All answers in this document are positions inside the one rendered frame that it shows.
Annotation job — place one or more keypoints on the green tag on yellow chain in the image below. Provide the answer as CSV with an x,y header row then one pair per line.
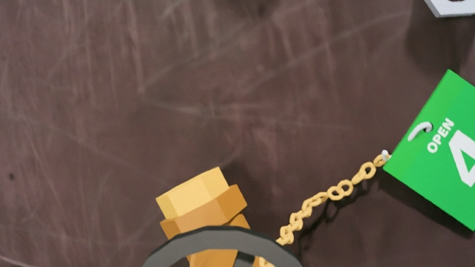
x,y
439,162

